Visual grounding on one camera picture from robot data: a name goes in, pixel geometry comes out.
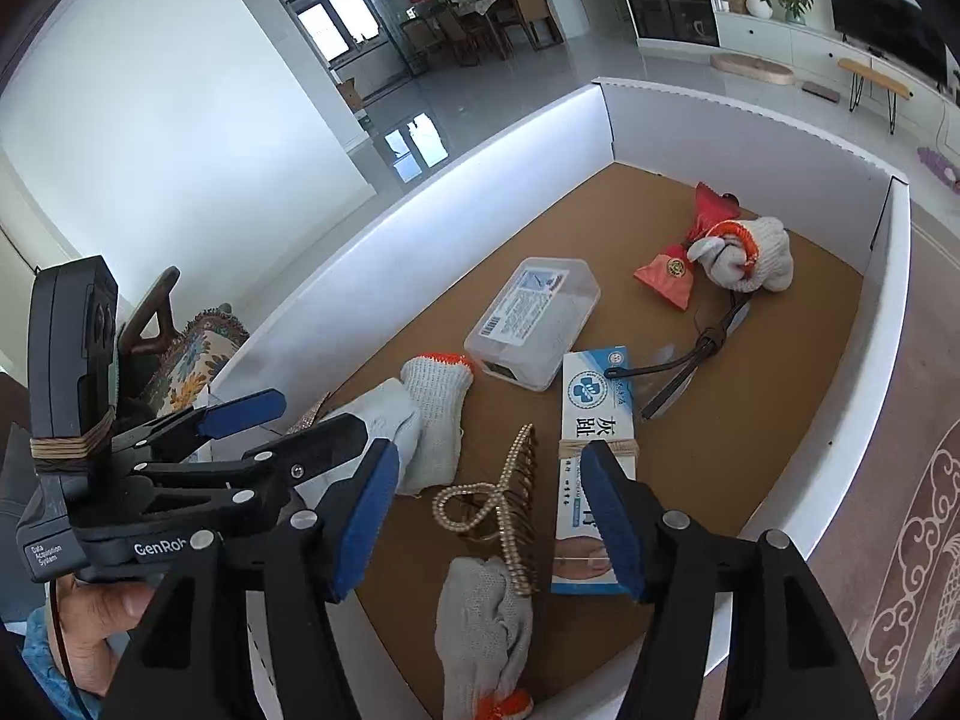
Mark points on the white television cabinet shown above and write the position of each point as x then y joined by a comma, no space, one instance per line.
802,41

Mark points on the red snack packet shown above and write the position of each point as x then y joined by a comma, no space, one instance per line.
667,270

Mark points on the rhinestone hair claw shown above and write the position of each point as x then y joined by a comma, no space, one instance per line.
315,412

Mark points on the dark floor scale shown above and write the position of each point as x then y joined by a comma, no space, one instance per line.
820,90

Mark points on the white knit glove orange cuff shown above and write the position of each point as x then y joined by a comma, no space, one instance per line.
480,630
435,420
757,255

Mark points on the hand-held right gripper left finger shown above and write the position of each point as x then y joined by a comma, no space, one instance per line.
367,517

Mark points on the wooden bench black legs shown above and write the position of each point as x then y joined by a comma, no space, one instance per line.
874,79

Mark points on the person's left hand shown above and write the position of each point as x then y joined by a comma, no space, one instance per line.
105,615

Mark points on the wooden dining chair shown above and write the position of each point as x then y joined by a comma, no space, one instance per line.
529,7

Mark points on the white round vase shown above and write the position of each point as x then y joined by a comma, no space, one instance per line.
759,7

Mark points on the round floor cushion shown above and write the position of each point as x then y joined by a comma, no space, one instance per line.
754,69

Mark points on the purple rug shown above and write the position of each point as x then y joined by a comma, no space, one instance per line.
941,165

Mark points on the window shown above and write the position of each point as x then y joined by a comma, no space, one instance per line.
337,19

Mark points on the white cardboard box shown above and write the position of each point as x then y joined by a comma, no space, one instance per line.
675,450

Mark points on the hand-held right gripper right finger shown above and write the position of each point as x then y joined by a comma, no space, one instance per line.
615,525

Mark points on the white blue ointment box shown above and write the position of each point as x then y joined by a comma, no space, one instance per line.
592,405

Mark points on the floral seat cushion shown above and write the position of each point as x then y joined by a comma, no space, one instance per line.
199,352

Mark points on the black television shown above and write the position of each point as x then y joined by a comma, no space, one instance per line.
885,22

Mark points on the pearl hair claw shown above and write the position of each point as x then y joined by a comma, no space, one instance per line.
519,480

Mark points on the clear plastic box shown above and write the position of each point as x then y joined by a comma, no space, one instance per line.
525,315

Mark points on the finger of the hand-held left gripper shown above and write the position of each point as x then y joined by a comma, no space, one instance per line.
244,411
315,450

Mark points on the small cardboard box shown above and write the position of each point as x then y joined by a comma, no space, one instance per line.
354,96

